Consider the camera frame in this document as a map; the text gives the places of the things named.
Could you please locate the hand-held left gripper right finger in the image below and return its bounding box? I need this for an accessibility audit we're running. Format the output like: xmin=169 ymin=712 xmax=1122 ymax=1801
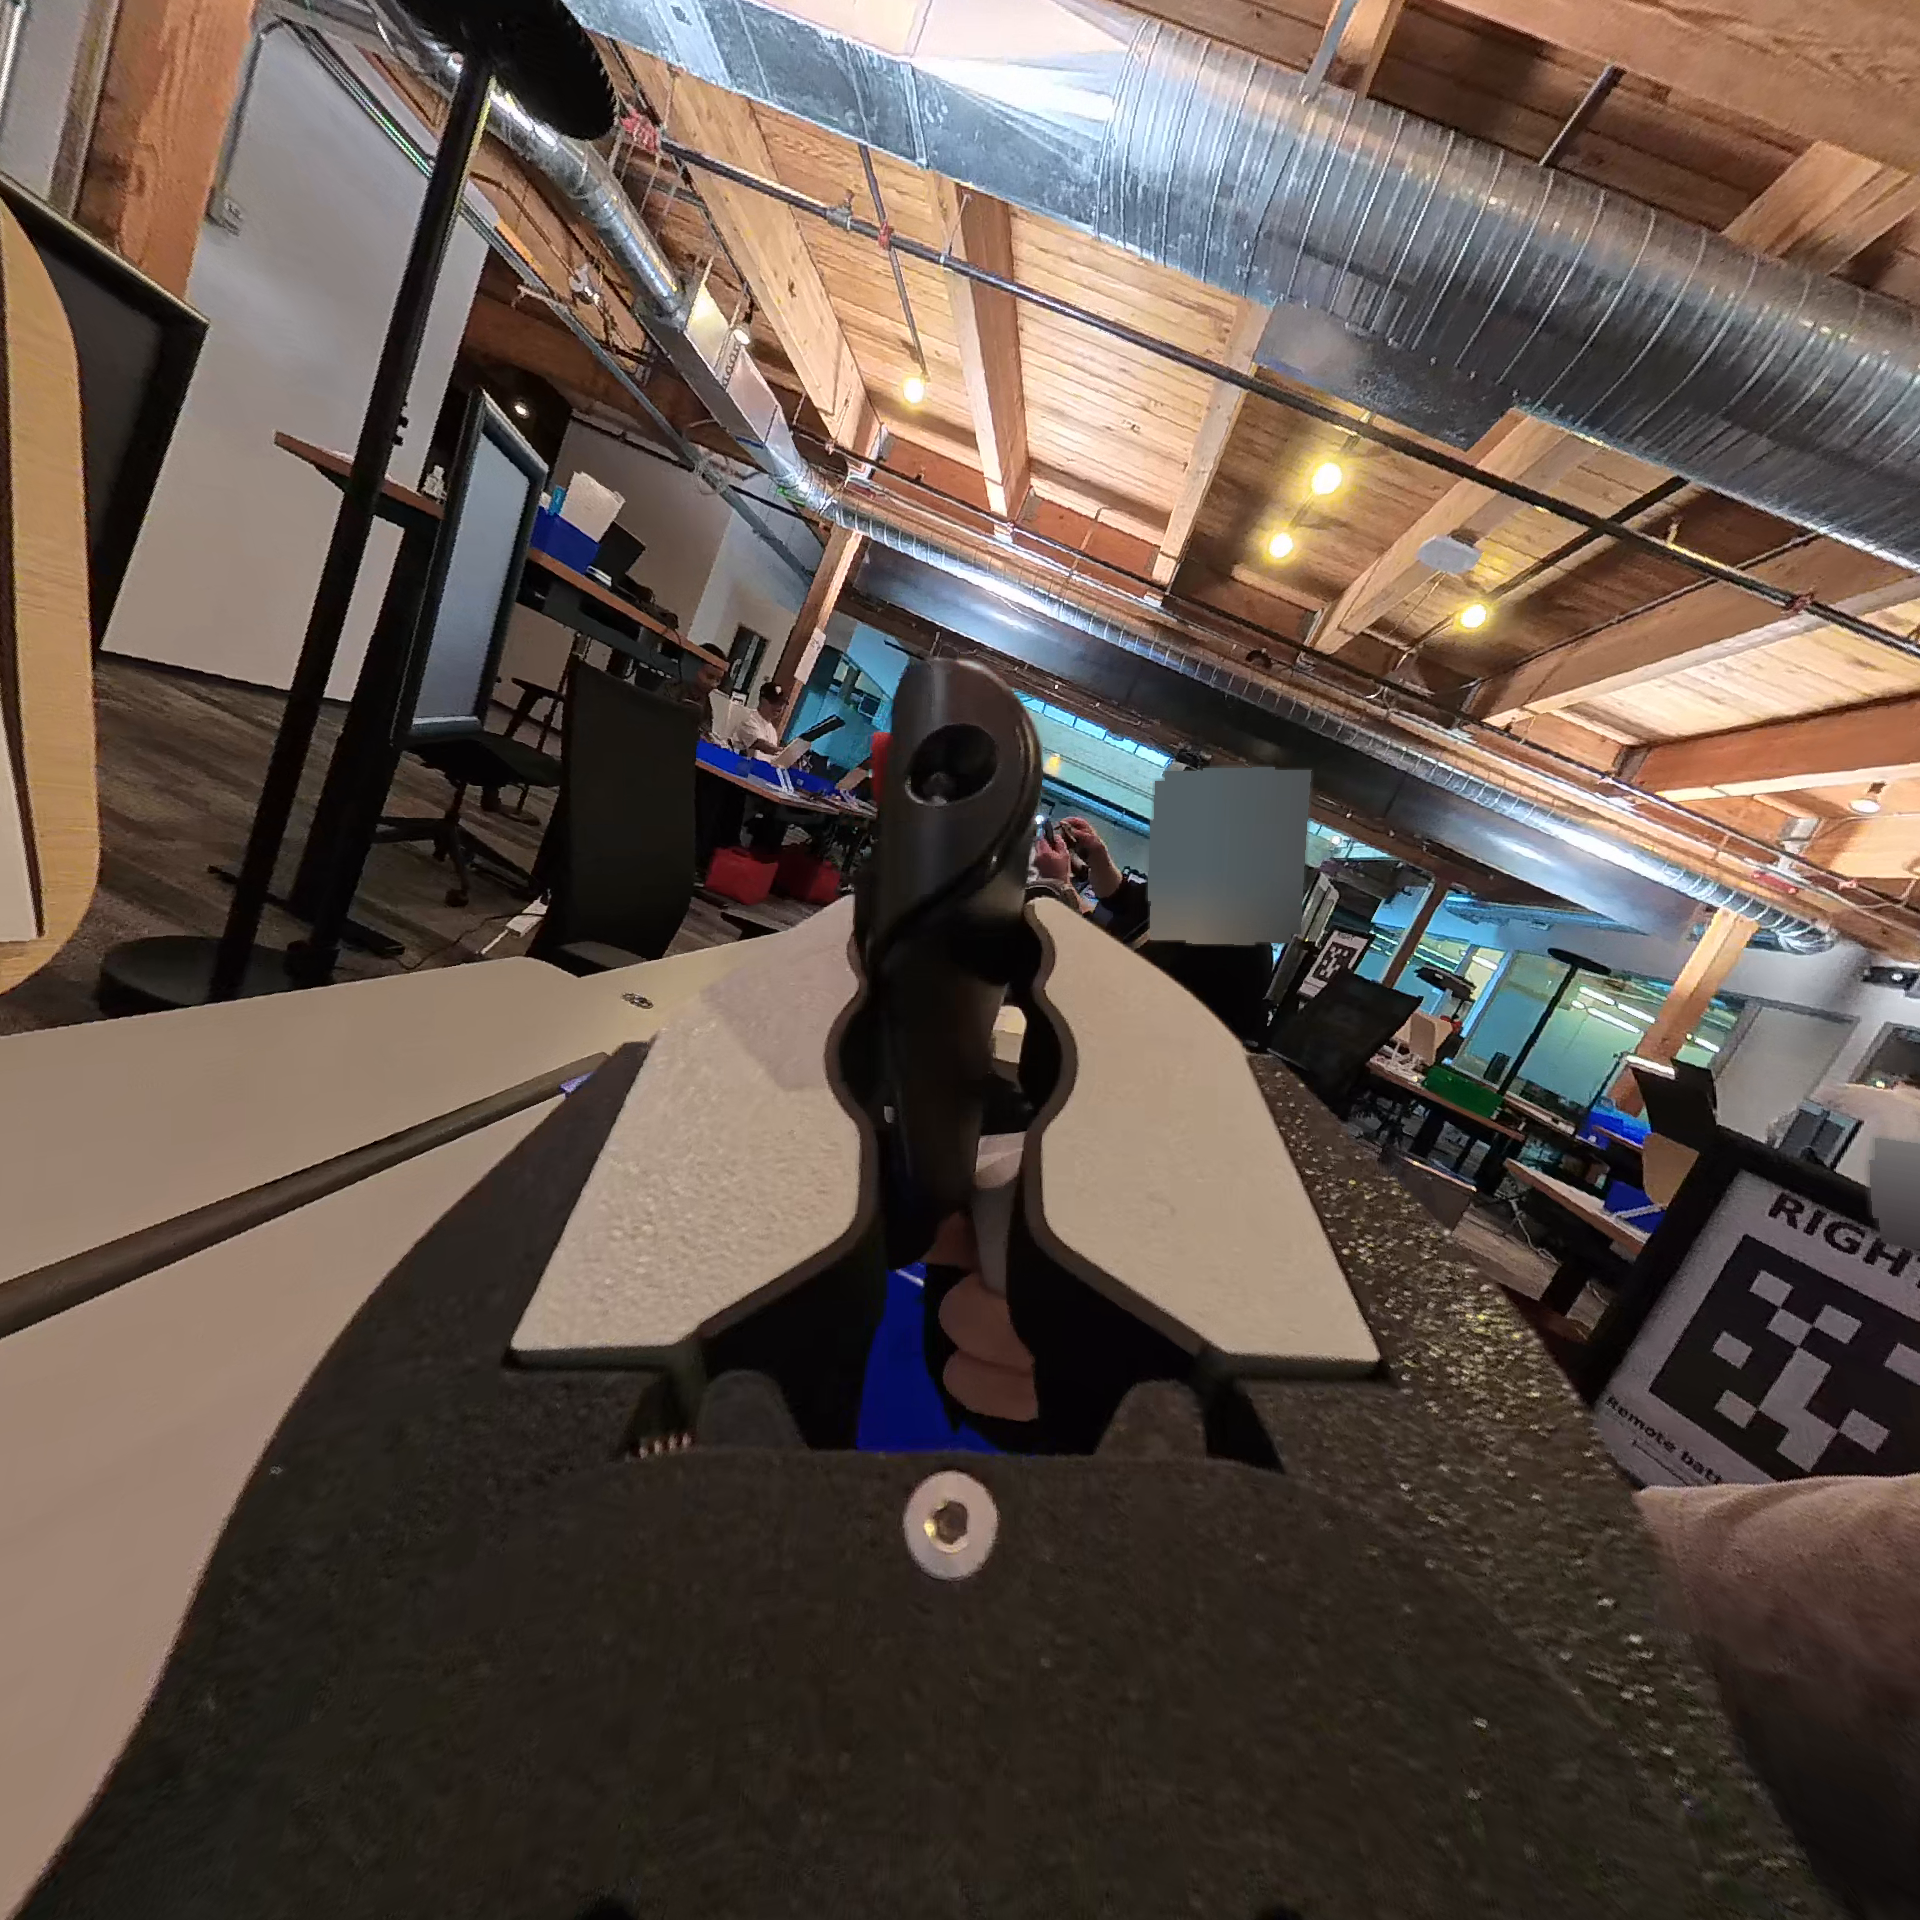
xmin=1022 ymin=900 xmax=1388 ymax=1435

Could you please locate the black framed display on stand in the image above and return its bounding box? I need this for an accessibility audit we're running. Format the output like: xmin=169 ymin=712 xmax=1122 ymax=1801
xmin=397 ymin=390 xmax=559 ymax=760

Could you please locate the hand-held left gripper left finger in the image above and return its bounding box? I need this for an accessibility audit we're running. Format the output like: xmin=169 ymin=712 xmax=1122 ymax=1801
xmin=511 ymin=900 xmax=893 ymax=1435

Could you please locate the slim silver air duct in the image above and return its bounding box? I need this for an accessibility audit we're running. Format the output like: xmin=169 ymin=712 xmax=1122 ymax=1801
xmin=374 ymin=0 xmax=902 ymax=529

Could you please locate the dark wall monitor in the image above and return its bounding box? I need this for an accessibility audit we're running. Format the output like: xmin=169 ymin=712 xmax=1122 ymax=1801
xmin=0 ymin=176 xmax=208 ymax=646

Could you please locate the black office chair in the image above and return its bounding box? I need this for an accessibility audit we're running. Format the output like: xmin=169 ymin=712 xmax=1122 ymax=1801
xmin=534 ymin=660 xmax=710 ymax=969

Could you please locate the black remote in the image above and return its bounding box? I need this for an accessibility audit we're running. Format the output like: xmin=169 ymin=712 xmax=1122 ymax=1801
xmin=849 ymin=660 xmax=1047 ymax=1232

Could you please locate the instruction sheet on stand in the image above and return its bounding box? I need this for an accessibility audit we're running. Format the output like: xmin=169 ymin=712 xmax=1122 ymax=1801
xmin=0 ymin=200 xmax=104 ymax=993

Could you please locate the large silver air duct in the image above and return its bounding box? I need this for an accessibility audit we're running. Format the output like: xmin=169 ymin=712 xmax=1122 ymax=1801
xmin=570 ymin=0 xmax=1920 ymax=572

